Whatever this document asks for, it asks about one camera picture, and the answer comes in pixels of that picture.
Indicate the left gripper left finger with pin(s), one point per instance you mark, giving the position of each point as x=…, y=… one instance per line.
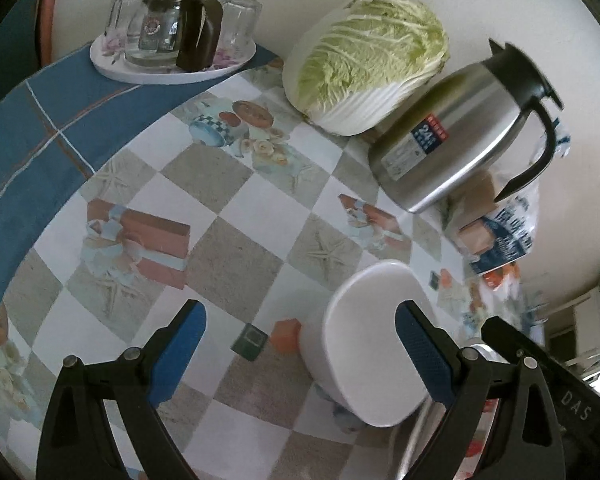
x=77, y=441

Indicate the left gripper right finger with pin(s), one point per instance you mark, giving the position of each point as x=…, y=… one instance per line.
x=525, y=441

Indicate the white MAX cup bowl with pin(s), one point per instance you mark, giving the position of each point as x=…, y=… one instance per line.
x=352, y=350

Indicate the stainless steel round plate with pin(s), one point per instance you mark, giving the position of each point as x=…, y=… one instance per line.
x=408, y=441

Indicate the toast bread bag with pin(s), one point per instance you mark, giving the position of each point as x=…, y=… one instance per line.
x=488, y=232

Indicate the checkered tablecloth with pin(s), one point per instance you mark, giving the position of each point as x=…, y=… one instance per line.
x=118, y=203

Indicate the stainless steel thermos jug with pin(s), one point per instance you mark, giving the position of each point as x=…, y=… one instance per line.
x=461, y=126

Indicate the napa cabbage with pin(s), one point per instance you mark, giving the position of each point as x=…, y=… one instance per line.
x=360, y=62

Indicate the tray with glass cups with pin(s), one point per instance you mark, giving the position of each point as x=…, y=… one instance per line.
x=236, y=46

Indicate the glass teapot black handle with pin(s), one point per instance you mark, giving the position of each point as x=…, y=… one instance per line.
x=181, y=34

